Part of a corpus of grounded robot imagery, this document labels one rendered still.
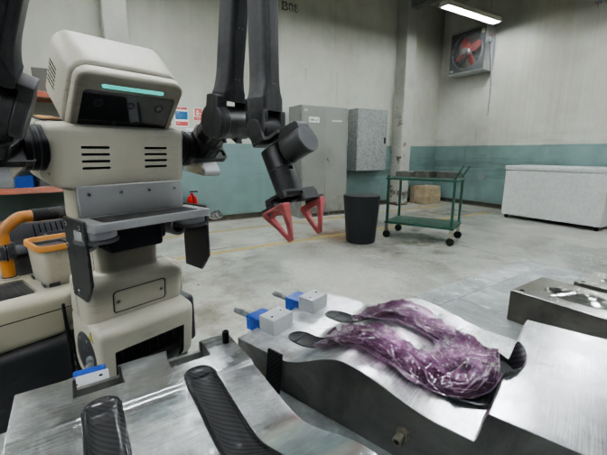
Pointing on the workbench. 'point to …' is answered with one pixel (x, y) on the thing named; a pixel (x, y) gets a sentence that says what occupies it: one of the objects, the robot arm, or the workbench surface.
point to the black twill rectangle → (274, 369)
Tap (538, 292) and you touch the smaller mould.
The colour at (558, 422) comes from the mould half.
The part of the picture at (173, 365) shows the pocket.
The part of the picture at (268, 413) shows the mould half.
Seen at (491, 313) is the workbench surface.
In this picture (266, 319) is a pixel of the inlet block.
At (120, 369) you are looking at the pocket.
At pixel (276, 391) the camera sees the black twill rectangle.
